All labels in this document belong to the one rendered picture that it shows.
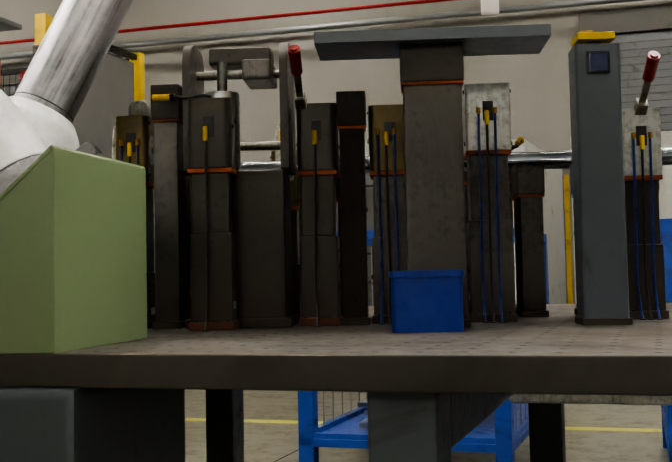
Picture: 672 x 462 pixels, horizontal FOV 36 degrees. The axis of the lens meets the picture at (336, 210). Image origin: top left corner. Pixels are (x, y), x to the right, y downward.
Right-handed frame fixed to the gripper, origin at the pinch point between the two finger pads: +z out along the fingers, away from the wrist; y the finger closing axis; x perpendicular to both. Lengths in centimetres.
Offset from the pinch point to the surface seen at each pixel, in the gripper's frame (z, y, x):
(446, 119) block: 19.9, -1.1, 10.4
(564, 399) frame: 72, 55, -30
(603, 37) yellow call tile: 7.6, -6.3, -14.0
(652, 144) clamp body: 22.9, 6.3, -28.1
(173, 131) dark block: 19, 22, 52
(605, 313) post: 51, -6, -13
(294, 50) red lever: 7.8, 5.6, 33.4
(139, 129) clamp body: 18, 25, 58
